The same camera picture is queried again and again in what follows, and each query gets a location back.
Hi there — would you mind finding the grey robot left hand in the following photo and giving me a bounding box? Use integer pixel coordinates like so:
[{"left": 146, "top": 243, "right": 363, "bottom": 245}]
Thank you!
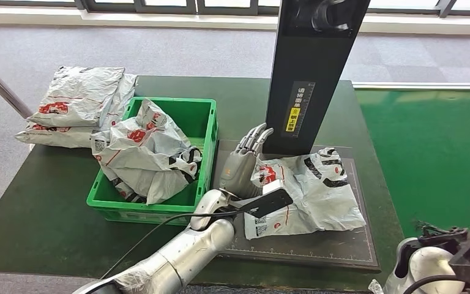
[{"left": 218, "top": 122, "right": 274, "bottom": 200}]

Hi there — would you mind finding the green conveyor belt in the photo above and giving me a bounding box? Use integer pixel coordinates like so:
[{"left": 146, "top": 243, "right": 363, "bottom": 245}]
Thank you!
[{"left": 354, "top": 88, "right": 470, "bottom": 244}]

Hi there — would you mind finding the grey parcel bag red print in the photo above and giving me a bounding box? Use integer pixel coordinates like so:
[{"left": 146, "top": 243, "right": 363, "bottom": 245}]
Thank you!
[
  {"left": 15, "top": 73, "right": 138, "bottom": 149},
  {"left": 27, "top": 66, "right": 126, "bottom": 129}
]

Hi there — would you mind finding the green plastic crate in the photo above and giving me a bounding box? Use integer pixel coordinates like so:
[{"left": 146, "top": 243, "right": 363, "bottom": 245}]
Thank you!
[{"left": 86, "top": 96, "right": 218, "bottom": 226}]

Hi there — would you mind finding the black yellow label sticker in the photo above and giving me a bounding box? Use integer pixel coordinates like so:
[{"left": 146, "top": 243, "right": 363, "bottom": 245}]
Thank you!
[{"left": 282, "top": 81, "right": 317, "bottom": 139}]

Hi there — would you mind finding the black scanner column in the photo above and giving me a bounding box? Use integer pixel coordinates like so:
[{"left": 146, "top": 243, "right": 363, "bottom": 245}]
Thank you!
[{"left": 262, "top": 0, "right": 371, "bottom": 156}]

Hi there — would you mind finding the white window sill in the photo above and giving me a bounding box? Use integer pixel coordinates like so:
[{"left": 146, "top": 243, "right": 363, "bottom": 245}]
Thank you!
[{"left": 0, "top": 4, "right": 470, "bottom": 37}]

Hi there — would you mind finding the dark green table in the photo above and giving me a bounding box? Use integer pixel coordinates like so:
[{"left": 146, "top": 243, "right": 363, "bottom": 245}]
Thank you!
[{"left": 0, "top": 75, "right": 406, "bottom": 294}]

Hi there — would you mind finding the grey metal pole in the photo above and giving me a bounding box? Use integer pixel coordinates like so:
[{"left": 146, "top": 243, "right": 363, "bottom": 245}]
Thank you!
[{"left": 0, "top": 53, "right": 33, "bottom": 121}]

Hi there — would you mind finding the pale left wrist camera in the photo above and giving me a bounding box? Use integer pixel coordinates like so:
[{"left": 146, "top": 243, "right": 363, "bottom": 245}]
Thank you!
[{"left": 239, "top": 179, "right": 294, "bottom": 220}]

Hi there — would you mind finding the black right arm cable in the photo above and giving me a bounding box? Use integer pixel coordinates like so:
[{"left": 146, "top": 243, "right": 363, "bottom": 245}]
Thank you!
[{"left": 401, "top": 275, "right": 469, "bottom": 294}]

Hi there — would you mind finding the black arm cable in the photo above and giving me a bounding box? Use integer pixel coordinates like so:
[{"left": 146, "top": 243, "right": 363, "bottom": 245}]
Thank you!
[
  {"left": 401, "top": 275, "right": 469, "bottom": 294},
  {"left": 99, "top": 210, "right": 256, "bottom": 281}
]

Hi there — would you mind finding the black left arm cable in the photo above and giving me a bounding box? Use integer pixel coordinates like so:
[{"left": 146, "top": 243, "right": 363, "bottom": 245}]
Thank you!
[{"left": 99, "top": 210, "right": 256, "bottom": 281}]

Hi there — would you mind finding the black scanner base plate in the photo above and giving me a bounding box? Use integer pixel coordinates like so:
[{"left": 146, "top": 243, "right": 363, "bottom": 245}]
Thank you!
[{"left": 212, "top": 140, "right": 382, "bottom": 273}]

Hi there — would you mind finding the silver conveyor side rail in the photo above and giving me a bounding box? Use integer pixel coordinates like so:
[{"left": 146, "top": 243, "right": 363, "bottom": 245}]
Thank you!
[{"left": 351, "top": 82, "right": 470, "bottom": 91}]

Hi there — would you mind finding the dark window frame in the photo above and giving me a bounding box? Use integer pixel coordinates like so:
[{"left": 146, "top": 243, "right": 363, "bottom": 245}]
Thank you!
[{"left": 0, "top": 0, "right": 470, "bottom": 17}]

